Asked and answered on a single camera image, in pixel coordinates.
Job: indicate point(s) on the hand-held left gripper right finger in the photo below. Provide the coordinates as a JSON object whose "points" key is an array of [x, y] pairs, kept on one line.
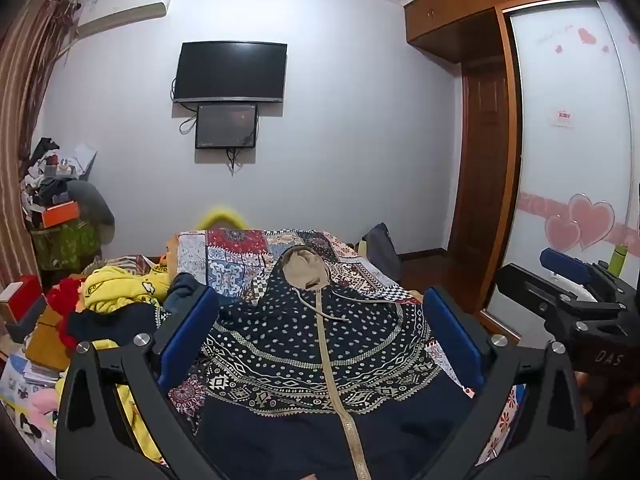
{"points": [[450, 332]]}

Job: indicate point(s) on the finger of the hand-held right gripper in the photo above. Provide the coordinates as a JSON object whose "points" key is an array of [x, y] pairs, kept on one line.
{"points": [[562, 260], [530, 292]]}

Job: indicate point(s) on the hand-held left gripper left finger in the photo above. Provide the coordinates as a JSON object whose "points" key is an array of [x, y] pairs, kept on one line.
{"points": [[187, 332]]}

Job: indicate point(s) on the navy patterned hooded jacket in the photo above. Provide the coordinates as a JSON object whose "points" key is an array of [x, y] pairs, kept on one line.
{"points": [[300, 350]]}

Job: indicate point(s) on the blue denim garment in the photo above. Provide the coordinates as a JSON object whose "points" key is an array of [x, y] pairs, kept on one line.
{"points": [[182, 290]]}

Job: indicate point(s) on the green bottle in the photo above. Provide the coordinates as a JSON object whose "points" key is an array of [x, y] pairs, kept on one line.
{"points": [[618, 260]]}

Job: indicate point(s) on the dark navy cloth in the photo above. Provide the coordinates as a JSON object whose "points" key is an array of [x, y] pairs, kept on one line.
{"points": [[115, 322]]}

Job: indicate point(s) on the yellow cartoon blanket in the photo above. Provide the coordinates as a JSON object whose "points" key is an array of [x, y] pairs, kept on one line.
{"points": [[117, 292]]}

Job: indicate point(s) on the patchwork bedspread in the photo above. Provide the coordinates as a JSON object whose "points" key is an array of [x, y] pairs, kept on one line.
{"points": [[230, 260]]}

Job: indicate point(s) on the dark grey bag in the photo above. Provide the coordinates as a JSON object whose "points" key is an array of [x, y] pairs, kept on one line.
{"points": [[381, 250]]}

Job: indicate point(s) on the yellow plastic object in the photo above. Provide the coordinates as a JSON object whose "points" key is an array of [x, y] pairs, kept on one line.
{"points": [[220, 216]]}

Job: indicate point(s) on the red cloth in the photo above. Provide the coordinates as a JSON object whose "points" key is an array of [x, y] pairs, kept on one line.
{"points": [[65, 300]]}

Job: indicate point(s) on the cardboard box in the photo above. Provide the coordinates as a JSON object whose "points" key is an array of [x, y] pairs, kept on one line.
{"points": [[47, 342]]}

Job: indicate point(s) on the red white sticker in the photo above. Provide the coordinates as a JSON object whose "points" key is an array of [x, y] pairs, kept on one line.
{"points": [[564, 118]]}

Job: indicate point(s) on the green patterned cloth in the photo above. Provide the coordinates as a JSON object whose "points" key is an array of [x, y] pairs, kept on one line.
{"points": [[65, 245]]}

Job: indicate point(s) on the grey cushion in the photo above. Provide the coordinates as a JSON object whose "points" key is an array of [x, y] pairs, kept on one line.
{"points": [[97, 205]]}

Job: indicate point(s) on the pile of papers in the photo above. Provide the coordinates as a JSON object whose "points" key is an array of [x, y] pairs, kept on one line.
{"points": [[25, 377]]}

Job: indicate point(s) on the red box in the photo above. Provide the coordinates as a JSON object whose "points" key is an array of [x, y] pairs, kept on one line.
{"points": [[22, 296]]}

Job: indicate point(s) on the orange box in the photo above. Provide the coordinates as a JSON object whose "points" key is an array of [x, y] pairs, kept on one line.
{"points": [[60, 214]]}

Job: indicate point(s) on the pile of clutter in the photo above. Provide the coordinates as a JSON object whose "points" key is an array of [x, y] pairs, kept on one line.
{"points": [[50, 170]]}

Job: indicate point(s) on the wooden overhead cabinet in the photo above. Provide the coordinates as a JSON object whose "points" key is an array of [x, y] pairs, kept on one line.
{"points": [[460, 5]]}

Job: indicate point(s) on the brown striped curtain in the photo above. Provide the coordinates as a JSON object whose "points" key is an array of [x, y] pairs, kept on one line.
{"points": [[22, 110]]}

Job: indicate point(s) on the white air conditioner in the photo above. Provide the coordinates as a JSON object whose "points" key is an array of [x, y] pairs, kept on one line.
{"points": [[122, 7]]}

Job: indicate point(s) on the small black wall monitor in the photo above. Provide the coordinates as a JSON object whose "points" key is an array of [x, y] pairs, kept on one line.
{"points": [[226, 126]]}

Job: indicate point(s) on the black wall television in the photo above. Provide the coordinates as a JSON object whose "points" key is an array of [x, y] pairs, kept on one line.
{"points": [[230, 71]]}

